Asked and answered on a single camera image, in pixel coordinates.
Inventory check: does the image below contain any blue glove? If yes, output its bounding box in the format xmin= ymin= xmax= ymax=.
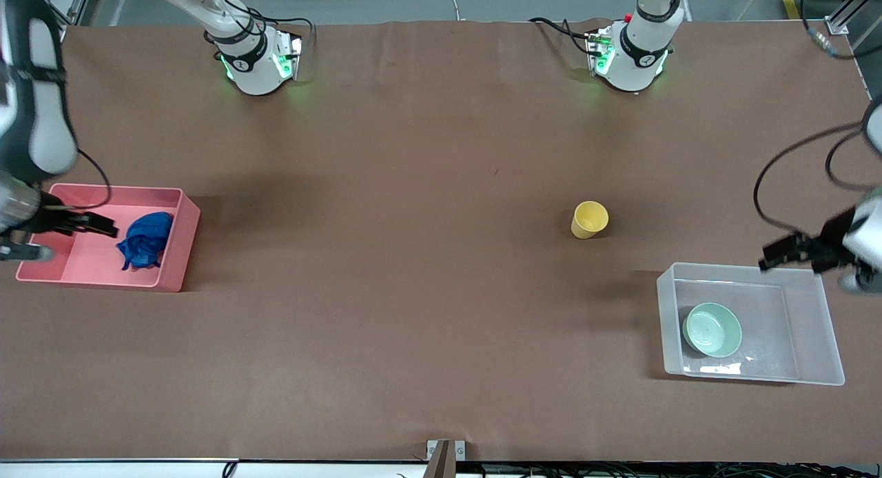
xmin=116 ymin=211 xmax=174 ymax=271

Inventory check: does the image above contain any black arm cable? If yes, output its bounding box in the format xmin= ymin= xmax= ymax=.
xmin=753 ymin=120 xmax=882 ymax=235
xmin=52 ymin=149 xmax=112 ymax=211

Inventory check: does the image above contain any pale green bowl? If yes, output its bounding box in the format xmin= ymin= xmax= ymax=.
xmin=682 ymin=302 xmax=743 ymax=359

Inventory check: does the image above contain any brown table cover sheet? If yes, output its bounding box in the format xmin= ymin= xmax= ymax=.
xmin=0 ymin=19 xmax=882 ymax=464

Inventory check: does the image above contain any black base cable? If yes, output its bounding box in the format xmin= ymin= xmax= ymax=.
xmin=248 ymin=8 xmax=318 ymax=52
xmin=529 ymin=17 xmax=595 ymax=56

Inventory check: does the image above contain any black left base cable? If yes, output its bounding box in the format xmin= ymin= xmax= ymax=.
xmin=529 ymin=17 xmax=595 ymax=56

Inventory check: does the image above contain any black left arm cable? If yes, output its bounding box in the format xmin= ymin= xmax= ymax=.
xmin=753 ymin=120 xmax=882 ymax=235

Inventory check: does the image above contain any black right base cable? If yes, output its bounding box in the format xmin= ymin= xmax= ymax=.
xmin=248 ymin=8 xmax=318 ymax=52

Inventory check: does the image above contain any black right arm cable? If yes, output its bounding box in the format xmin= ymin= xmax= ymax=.
xmin=52 ymin=149 xmax=112 ymax=211

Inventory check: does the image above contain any metal table edge bracket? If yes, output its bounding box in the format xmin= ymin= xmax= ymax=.
xmin=426 ymin=439 xmax=466 ymax=478

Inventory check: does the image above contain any pink plastic bin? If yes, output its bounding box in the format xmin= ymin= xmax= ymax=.
xmin=15 ymin=183 xmax=202 ymax=293

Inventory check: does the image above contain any yellow cup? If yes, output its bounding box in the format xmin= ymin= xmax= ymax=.
xmin=571 ymin=200 xmax=610 ymax=240

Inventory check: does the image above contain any aluminium frame profile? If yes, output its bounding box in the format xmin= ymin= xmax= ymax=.
xmin=41 ymin=0 xmax=107 ymax=28
xmin=825 ymin=0 xmax=882 ymax=37

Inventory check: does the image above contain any clear plastic box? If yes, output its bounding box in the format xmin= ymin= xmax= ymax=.
xmin=656 ymin=262 xmax=845 ymax=386

